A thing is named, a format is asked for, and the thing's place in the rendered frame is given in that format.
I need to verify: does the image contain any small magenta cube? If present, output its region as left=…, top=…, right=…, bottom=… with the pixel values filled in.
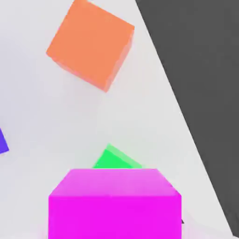
left=48, top=168, right=182, bottom=239

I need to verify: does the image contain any small green cube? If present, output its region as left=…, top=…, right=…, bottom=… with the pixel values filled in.
left=91, top=143, right=145, bottom=169

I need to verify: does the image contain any small blue cube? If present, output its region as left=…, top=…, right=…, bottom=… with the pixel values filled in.
left=0, top=127, right=10, bottom=155

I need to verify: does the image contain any large orange box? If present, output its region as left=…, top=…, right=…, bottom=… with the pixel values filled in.
left=45, top=0, right=135, bottom=93

